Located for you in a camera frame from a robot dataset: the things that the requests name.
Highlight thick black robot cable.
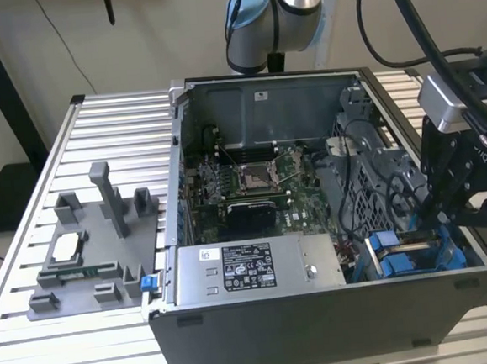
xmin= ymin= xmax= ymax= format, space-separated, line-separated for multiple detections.
xmin=383 ymin=0 xmax=487 ymax=157

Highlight green RAM stick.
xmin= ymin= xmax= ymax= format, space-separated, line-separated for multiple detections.
xmin=58 ymin=264 xmax=111 ymax=281

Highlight black upright frame post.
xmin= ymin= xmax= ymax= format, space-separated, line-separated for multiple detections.
xmin=0 ymin=0 xmax=51 ymax=172

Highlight black antenna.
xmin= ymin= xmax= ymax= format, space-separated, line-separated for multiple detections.
xmin=101 ymin=0 xmax=116 ymax=26

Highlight grey parts rack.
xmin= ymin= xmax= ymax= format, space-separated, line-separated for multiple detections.
xmin=16 ymin=156 xmax=174 ymax=322

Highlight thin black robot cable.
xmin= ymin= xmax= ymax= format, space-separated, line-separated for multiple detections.
xmin=355 ymin=0 xmax=486 ymax=71

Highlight thin locking lever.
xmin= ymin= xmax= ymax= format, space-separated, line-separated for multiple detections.
xmin=218 ymin=142 xmax=243 ymax=171

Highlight silver power supply unit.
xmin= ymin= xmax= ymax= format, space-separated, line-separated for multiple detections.
xmin=159 ymin=230 xmax=348 ymax=309

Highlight CPU socket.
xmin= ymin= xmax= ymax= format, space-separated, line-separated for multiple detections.
xmin=234 ymin=160 xmax=279 ymax=194

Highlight hard disk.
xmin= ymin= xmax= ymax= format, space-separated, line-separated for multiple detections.
xmin=363 ymin=222 xmax=468 ymax=282

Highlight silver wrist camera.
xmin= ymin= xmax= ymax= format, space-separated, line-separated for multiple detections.
xmin=415 ymin=67 xmax=487 ymax=136

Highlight green motherboard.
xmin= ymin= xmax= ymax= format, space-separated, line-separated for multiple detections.
xmin=180 ymin=140 xmax=346 ymax=249

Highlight black graphics card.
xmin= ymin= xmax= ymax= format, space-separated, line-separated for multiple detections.
xmin=223 ymin=198 xmax=281 ymax=241

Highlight silver CPU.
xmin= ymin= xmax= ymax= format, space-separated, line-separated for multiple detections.
xmin=50 ymin=232 xmax=85 ymax=264

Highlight thin black wall cable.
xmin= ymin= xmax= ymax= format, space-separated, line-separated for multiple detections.
xmin=37 ymin=0 xmax=98 ymax=100

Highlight black disk wire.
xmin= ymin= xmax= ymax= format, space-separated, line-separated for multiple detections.
xmin=331 ymin=113 xmax=432 ymax=243

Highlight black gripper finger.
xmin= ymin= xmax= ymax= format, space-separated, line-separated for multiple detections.
xmin=410 ymin=111 xmax=480 ymax=225
xmin=441 ymin=193 xmax=487 ymax=232

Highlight black cable on arm joint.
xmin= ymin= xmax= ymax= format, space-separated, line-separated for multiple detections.
xmin=221 ymin=0 xmax=252 ymax=37

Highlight blue case latch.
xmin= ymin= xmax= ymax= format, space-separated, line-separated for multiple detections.
xmin=140 ymin=273 xmax=159 ymax=293

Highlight grey metal disk bay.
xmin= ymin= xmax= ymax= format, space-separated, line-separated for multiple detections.
xmin=319 ymin=78 xmax=471 ymax=283

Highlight metal socket cover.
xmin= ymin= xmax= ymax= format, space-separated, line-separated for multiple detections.
xmin=276 ymin=145 xmax=312 ymax=184

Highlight black RAM slots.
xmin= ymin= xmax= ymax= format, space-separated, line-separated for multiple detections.
xmin=213 ymin=139 xmax=281 ymax=166

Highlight black open PC case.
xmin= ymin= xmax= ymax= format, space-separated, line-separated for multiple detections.
xmin=122 ymin=53 xmax=487 ymax=364

